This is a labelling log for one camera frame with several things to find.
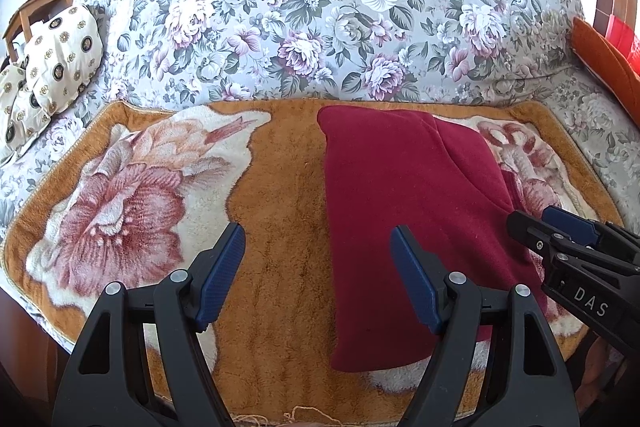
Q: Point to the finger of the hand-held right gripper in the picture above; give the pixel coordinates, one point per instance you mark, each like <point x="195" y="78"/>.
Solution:
<point x="572" y="224"/>
<point x="530" y="232"/>

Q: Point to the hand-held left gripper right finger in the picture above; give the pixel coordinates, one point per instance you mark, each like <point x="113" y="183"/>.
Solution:
<point x="412" y="272"/>

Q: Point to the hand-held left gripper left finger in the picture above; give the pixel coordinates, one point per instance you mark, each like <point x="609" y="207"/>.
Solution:
<point x="225" y="267"/>

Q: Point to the dark red sweater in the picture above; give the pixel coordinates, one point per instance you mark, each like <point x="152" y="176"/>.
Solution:
<point x="400" y="182"/>

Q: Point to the plush flower blanket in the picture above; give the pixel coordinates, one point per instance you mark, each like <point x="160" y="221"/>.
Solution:
<point x="285" y="207"/>

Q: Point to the orange cushion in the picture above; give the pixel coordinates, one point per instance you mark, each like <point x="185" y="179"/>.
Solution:
<point x="600" y="57"/>

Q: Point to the red box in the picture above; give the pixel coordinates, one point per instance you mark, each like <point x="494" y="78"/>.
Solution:
<point x="625" y="39"/>

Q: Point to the cream patterned pillow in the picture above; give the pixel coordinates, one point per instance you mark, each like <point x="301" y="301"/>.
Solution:
<point x="62" y="57"/>
<point x="17" y="107"/>

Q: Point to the floral quilt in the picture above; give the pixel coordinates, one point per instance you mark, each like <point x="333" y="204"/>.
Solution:
<point x="300" y="7"/>

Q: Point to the wooden chair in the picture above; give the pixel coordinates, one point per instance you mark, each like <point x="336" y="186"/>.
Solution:
<point x="30" y="12"/>

